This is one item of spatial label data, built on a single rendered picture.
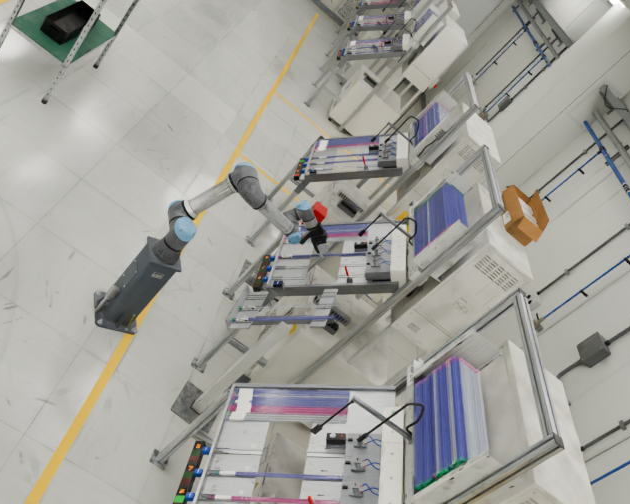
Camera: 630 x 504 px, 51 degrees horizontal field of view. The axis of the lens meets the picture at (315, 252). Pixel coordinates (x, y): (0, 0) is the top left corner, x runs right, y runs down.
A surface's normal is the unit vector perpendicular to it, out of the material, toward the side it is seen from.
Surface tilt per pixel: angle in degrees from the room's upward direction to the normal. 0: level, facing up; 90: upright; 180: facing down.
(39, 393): 0
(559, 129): 90
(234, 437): 44
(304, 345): 90
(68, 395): 0
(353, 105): 90
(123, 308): 90
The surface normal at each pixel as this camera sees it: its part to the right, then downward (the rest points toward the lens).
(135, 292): 0.24, 0.73
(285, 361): -0.13, 0.52
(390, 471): -0.09, -0.85
